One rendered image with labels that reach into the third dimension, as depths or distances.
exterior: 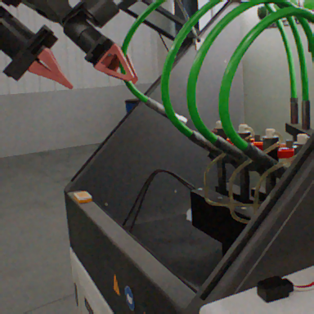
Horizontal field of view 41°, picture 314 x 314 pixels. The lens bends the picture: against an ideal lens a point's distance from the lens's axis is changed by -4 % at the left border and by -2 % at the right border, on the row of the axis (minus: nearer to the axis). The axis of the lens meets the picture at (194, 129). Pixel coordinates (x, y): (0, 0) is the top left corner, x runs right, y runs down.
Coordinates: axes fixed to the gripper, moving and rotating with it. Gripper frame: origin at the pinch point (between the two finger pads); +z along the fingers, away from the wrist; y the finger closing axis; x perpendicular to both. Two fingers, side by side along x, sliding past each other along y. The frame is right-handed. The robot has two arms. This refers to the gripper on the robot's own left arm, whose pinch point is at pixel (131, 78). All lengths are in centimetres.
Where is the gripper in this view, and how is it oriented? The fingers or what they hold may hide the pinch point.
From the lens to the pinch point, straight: 91.2
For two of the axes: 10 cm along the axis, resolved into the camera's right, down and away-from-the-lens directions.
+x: -6.5, 7.5, 0.9
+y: 2.2, 0.7, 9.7
